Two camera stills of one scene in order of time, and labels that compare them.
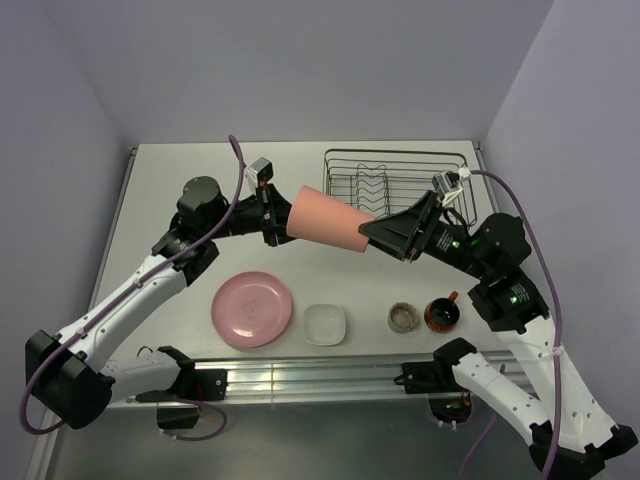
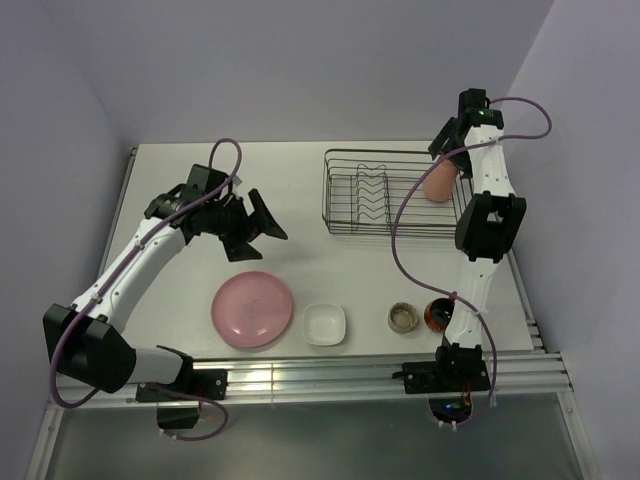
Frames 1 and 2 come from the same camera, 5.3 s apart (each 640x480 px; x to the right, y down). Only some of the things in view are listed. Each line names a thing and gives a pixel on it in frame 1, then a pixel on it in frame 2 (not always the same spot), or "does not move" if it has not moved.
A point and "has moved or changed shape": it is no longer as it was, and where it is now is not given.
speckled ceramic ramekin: (402, 317) does not move
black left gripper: (279, 212) -> (238, 247)
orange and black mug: (442, 314) does not move
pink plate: (251, 309) does not move
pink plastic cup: (322, 218) has moved or changed shape
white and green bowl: (324, 324) does not move
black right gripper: (392, 231) -> (439, 142)
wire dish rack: (379, 181) does not move
